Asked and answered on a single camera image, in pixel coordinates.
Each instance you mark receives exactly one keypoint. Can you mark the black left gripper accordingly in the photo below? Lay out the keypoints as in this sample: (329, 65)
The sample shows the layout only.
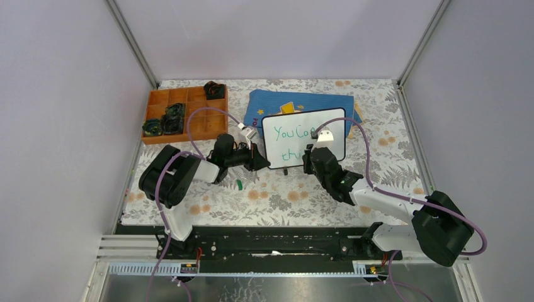
(255, 160)

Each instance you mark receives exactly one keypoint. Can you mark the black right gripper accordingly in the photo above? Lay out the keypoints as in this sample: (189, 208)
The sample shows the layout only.
(306, 159)

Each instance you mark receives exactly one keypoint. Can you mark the white board with black frame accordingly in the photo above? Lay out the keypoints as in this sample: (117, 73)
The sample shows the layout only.
(286, 136)

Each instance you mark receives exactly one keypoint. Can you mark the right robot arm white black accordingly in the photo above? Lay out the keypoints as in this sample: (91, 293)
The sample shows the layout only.
(432, 225)

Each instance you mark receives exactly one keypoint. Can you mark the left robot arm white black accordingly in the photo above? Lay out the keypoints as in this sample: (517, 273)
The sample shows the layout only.
(168, 178)

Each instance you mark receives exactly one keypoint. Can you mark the blue cartoon print cloth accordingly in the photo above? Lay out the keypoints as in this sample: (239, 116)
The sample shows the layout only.
(263, 103)

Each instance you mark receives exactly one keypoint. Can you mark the wooden compartment tray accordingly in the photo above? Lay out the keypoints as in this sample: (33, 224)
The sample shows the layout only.
(204, 119)

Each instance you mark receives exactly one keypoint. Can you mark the dark rolled sock with orange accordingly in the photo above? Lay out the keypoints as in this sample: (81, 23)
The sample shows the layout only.
(214, 90)

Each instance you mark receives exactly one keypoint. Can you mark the black rolled sock middle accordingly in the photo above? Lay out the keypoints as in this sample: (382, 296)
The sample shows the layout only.
(172, 125)

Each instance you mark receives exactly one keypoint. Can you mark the dark rolled sock with green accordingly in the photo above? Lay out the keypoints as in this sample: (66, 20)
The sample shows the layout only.
(175, 110)

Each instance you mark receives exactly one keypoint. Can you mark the blue green rolled sock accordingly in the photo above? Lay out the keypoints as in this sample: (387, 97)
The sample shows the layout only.
(152, 128)

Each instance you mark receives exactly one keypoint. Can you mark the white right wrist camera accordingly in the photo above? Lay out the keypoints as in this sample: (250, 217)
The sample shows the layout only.
(325, 139)

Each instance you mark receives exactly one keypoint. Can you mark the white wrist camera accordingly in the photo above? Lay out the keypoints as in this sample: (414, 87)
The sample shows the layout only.
(247, 134)
(325, 139)

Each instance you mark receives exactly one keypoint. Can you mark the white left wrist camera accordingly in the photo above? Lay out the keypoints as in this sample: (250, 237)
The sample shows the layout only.
(247, 134)

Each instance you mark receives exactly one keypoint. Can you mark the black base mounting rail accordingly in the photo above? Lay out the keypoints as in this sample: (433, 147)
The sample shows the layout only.
(277, 243)

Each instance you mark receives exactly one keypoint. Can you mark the aluminium frame post right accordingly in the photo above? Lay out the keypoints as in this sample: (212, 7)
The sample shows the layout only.
(400, 88)

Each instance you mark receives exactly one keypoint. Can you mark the aluminium frame post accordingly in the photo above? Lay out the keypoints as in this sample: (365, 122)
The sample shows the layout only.
(136, 51)
(400, 88)

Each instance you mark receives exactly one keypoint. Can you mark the aluminium frame post left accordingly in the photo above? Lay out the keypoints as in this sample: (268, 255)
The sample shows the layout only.
(136, 51)

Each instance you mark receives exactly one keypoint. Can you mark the slotted grey cable duct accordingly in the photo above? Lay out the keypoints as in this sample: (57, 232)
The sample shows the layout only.
(250, 268)

